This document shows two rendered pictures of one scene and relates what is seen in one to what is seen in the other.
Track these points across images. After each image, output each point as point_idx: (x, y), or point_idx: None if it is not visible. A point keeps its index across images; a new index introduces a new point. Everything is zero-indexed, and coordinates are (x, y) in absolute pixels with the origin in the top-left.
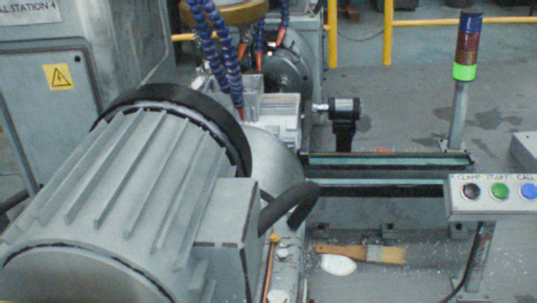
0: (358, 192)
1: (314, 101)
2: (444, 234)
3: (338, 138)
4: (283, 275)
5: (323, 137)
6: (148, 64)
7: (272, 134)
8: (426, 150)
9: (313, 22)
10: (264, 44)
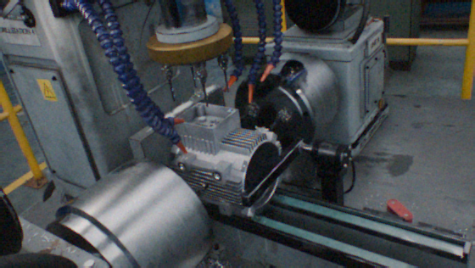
0: (304, 248)
1: (345, 133)
2: None
3: (322, 182)
4: None
5: (347, 172)
6: (145, 85)
7: (179, 177)
8: (454, 214)
9: (344, 53)
10: (268, 75)
